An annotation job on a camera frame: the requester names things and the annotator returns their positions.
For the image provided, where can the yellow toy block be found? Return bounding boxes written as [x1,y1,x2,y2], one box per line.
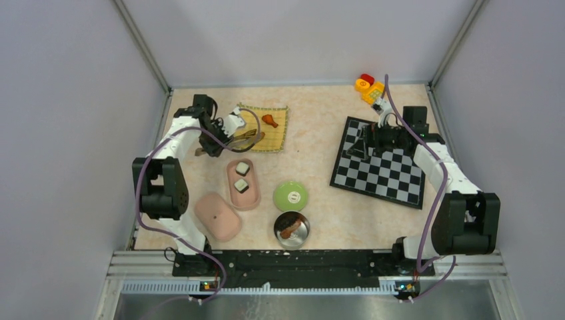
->
[361,82,385,105]

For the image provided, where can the white rice sushi cube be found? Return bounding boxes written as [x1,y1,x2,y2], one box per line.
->
[233,179,249,193]

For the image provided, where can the round steel container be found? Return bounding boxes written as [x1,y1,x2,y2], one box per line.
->
[273,211,310,250]

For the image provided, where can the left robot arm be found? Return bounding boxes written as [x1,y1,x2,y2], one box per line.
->
[132,94,245,276]

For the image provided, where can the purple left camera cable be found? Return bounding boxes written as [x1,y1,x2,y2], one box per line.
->
[135,107,262,305]

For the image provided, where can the checkerboard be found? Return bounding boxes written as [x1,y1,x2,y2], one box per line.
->
[329,117,425,209]

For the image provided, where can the bamboo mat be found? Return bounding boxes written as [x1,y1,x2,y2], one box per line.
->
[236,103,289,153]

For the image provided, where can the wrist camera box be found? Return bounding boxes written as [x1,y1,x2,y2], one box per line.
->
[222,107,246,137]
[371,98,392,117]

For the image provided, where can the silver metal tongs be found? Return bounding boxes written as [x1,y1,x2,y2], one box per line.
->
[195,129,259,157]

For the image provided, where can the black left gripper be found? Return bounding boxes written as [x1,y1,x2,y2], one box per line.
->
[199,120,235,157]

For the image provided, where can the aluminium frame rail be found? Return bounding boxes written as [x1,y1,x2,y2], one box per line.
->
[95,250,525,319]

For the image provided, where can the pink lunch box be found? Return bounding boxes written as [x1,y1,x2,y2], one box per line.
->
[226,159,261,211]

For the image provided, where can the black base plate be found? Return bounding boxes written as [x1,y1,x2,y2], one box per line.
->
[172,249,416,289]

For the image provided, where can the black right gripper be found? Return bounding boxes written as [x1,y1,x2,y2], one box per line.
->
[346,117,408,160]

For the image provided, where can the dark seaweed roll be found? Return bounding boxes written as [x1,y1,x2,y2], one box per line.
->
[275,211,304,228]

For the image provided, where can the red toy block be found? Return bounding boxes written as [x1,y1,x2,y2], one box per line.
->
[359,73,375,85]

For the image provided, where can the brown meat piece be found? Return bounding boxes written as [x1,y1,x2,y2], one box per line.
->
[279,220,302,239]

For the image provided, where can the pink lunch box lid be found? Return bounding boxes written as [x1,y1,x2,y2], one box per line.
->
[195,193,242,242]

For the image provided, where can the green round lid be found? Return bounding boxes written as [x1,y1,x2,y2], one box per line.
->
[273,181,309,212]

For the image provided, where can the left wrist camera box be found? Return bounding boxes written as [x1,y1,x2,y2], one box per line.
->
[222,107,246,137]

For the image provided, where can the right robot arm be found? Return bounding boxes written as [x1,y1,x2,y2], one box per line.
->
[348,102,500,275]

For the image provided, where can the orange round toy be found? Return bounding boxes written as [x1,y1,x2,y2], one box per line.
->
[354,78,371,93]

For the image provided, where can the orange chicken drumstick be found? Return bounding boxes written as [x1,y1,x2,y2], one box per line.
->
[261,114,279,128]

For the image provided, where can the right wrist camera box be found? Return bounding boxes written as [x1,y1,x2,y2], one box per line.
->
[371,98,392,117]

